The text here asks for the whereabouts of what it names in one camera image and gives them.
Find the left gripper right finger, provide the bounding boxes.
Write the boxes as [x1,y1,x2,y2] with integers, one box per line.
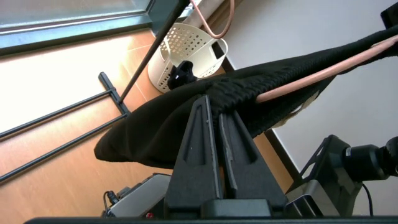
[216,110,287,218]

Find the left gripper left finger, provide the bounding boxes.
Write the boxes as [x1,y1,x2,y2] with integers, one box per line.
[164,94,223,218]

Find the black shorts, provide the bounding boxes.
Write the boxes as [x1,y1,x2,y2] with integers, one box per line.
[93,23,398,170]

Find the black garment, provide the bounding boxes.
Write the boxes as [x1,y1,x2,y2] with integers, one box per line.
[167,60,198,91]

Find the pink clothes hanger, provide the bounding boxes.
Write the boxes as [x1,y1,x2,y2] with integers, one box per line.
[255,34,398,104]
[188,0,236,40]

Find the white laundry basket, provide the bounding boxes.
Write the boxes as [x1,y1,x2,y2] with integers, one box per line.
[147,22,229,94]

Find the black clothes rack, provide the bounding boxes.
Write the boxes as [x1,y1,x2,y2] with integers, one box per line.
[0,0,191,184]

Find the window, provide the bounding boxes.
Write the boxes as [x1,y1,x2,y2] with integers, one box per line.
[0,0,187,57]

